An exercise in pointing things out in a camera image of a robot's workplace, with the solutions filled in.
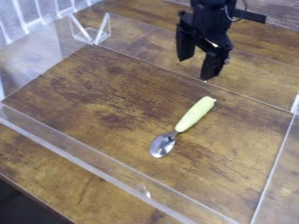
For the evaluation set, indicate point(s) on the clear acrylic triangle bracket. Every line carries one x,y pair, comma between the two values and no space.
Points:
90,35

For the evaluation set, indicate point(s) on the clear acrylic enclosure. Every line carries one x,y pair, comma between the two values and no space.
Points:
87,105

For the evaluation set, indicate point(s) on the green handled metal spoon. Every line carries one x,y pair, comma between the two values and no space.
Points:
163,143

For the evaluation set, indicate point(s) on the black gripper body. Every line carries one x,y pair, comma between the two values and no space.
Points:
210,22

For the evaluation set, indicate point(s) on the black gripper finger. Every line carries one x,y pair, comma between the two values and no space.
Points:
215,61
185,43

